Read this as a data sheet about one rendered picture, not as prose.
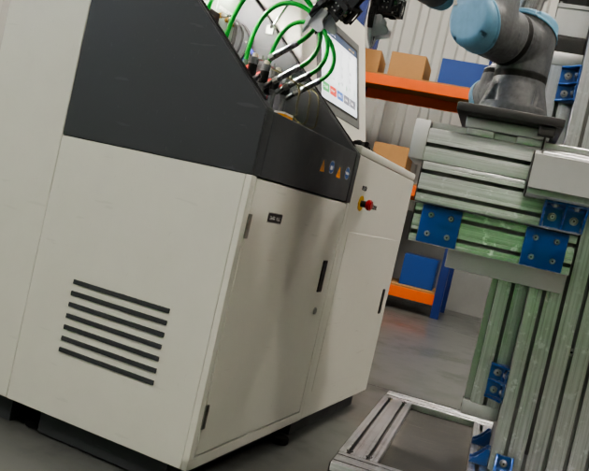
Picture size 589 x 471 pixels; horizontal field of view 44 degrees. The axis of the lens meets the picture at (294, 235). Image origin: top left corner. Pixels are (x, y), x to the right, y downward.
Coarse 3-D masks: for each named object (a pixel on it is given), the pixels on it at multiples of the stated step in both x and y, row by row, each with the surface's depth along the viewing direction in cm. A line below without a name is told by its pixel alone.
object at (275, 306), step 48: (288, 192) 190; (288, 240) 197; (336, 240) 230; (240, 288) 178; (288, 288) 204; (240, 336) 184; (288, 336) 212; (240, 384) 190; (288, 384) 221; (240, 432) 196
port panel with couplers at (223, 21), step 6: (222, 0) 240; (216, 6) 238; (222, 6) 240; (228, 6) 244; (234, 6) 247; (222, 12) 240; (228, 12) 245; (222, 18) 242; (228, 18) 243; (222, 24) 243
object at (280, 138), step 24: (288, 120) 181; (288, 144) 184; (312, 144) 198; (336, 144) 213; (264, 168) 175; (288, 168) 187; (312, 168) 201; (336, 168) 217; (312, 192) 205; (336, 192) 221
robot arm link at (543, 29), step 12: (528, 12) 158; (540, 12) 158; (540, 24) 158; (552, 24) 158; (528, 36) 155; (540, 36) 157; (552, 36) 159; (528, 48) 156; (540, 48) 157; (552, 48) 160; (516, 60) 157; (528, 60) 158; (540, 60) 158; (540, 72) 159
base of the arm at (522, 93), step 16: (496, 80) 161; (512, 80) 159; (528, 80) 158; (544, 80) 160; (496, 96) 160; (512, 96) 157; (528, 96) 157; (544, 96) 160; (528, 112) 157; (544, 112) 159
